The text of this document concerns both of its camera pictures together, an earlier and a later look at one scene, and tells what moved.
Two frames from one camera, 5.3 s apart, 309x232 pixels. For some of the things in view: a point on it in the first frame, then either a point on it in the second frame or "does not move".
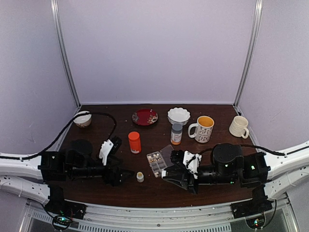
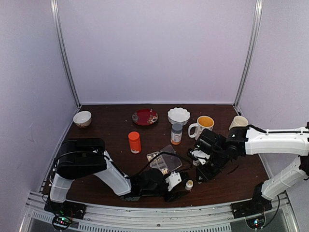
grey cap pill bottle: x=176 y=134 does not move
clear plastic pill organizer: x=160 y=160 does not move
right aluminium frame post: x=249 y=54 does not move
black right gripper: x=182 y=180 -> x=204 y=175
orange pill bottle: x=134 y=142 does not move
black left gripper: x=115 y=180 -> x=172 y=196
